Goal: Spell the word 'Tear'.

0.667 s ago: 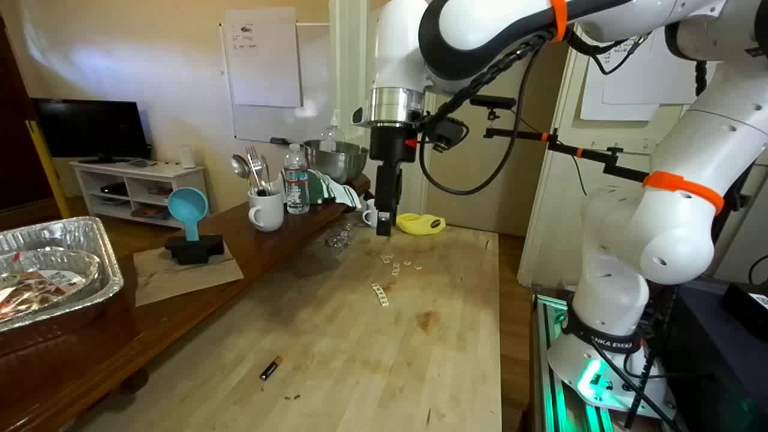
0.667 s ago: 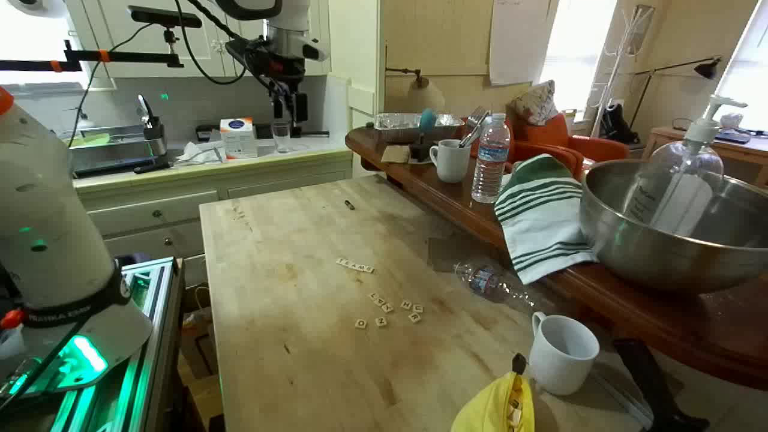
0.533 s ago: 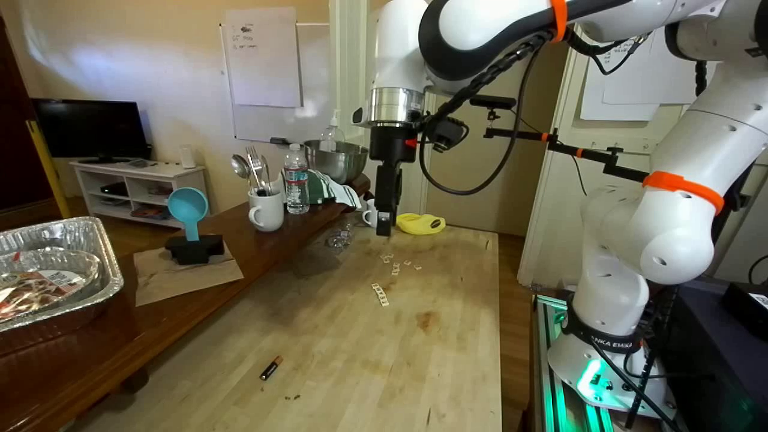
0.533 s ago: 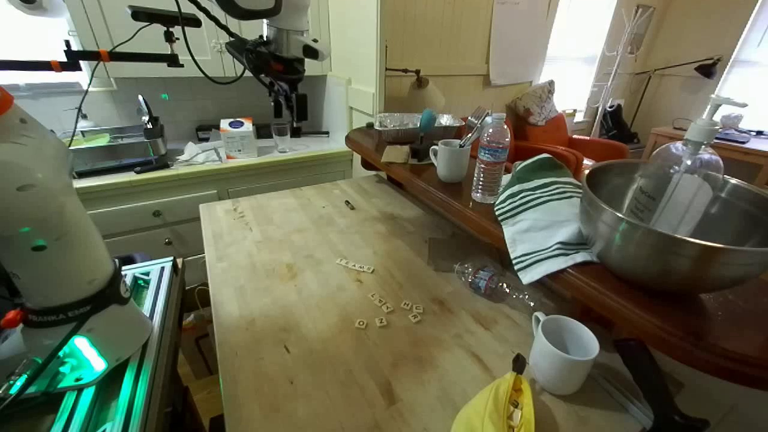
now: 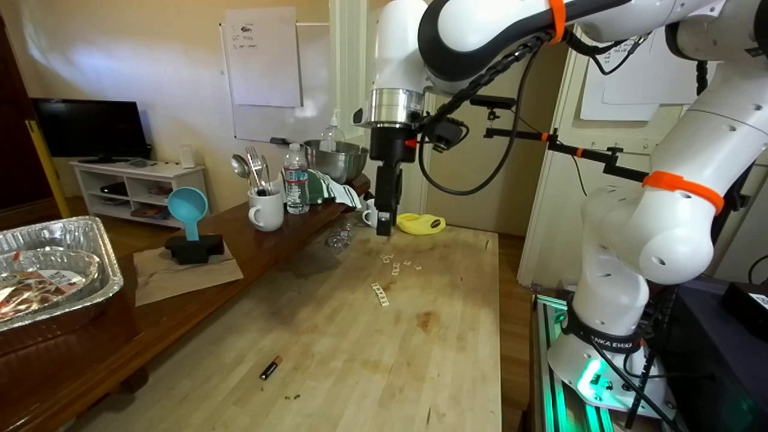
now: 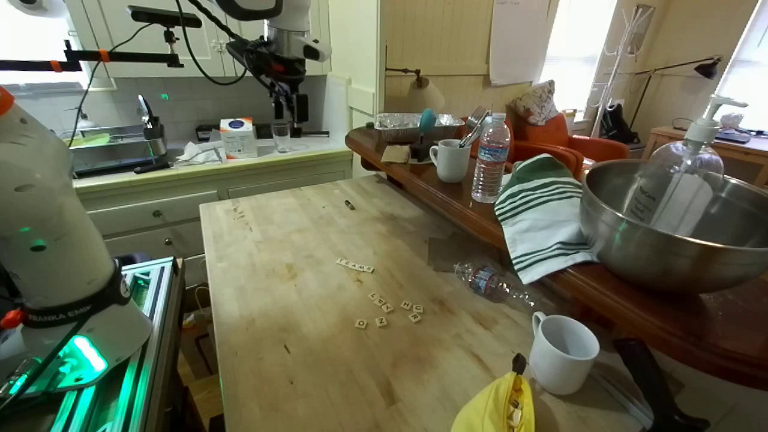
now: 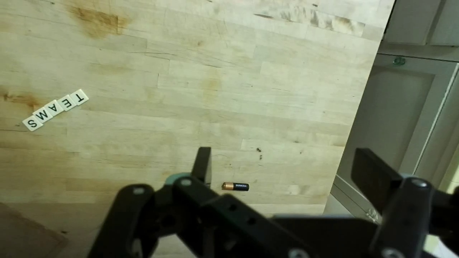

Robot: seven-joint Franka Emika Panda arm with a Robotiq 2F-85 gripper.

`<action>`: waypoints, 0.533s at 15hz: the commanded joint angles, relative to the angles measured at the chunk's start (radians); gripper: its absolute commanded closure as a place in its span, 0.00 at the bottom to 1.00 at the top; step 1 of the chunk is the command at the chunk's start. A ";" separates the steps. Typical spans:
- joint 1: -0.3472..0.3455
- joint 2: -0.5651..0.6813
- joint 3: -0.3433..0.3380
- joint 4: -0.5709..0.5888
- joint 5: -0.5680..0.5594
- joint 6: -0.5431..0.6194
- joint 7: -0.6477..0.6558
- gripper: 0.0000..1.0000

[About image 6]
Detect black tap dispenser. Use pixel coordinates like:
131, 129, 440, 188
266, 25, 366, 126
132, 93, 175, 175

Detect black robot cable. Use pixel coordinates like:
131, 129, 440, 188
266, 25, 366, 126
171, 0, 269, 92

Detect white kitchen counter cabinet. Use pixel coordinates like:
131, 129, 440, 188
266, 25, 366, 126
69, 145, 356, 266

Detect yellow banana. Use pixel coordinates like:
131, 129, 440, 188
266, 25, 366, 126
450, 350, 540, 432

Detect white roll with blue label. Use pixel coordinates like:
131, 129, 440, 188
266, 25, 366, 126
218, 116, 261, 161

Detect white crumpled cloth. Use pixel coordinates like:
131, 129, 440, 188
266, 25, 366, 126
175, 140, 230, 169

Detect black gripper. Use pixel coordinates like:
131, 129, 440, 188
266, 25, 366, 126
237, 38, 313, 137

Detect white mug holding spoons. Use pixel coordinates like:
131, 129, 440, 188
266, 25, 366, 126
427, 137, 475, 185

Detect black camera boom orange clamps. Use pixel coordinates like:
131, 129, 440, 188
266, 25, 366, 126
0, 2, 205, 77

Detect grey dish rack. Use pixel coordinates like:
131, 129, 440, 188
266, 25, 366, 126
69, 121, 155, 181

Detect white coat rack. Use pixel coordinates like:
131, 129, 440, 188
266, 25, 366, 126
588, 2, 657, 140

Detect orange chair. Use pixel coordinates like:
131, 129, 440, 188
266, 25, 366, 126
506, 111, 637, 181

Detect black boots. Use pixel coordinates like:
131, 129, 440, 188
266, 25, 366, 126
596, 99, 644, 147

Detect brown wooden desk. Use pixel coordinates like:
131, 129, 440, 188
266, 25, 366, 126
641, 122, 768, 188

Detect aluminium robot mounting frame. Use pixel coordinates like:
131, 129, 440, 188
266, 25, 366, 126
0, 255, 188, 432

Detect clear pump dispenser bottle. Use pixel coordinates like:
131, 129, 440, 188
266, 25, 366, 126
623, 93, 752, 241

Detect empty white mug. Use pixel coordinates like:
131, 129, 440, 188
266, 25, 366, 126
527, 309, 602, 398

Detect brown cardboard sheet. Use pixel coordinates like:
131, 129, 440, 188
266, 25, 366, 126
380, 143, 416, 169

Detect clear drinking glass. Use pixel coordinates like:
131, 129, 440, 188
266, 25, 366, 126
271, 117, 295, 156

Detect green striped white towel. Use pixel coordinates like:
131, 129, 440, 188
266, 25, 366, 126
493, 152, 602, 288

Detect large steel mixing bowl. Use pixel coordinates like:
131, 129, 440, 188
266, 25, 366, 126
579, 156, 768, 299

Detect blank white wall paper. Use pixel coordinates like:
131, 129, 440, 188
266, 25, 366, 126
488, 0, 558, 90

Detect black strap object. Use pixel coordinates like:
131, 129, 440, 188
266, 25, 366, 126
611, 333, 713, 432

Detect patterned cushion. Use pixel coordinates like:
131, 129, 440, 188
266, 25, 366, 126
512, 77, 561, 127

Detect black floor lamp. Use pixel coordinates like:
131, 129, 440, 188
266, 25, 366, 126
632, 53, 726, 132

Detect dark wooden side counter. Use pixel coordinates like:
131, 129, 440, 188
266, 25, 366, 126
344, 126, 768, 395

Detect black block stand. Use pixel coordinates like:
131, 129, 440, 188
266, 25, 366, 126
408, 132, 440, 163

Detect clear plastic water bottle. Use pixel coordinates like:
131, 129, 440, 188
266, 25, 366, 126
469, 111, 513, 207

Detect aluminium foil tray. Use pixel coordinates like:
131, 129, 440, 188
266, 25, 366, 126
372, 111, 426, 134

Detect cream shade desk lamp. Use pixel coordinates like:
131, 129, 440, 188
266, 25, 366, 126
385, 65, 446, 116

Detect crumpled clear plastic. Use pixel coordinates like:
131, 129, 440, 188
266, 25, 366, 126
451, 259, 537, 312

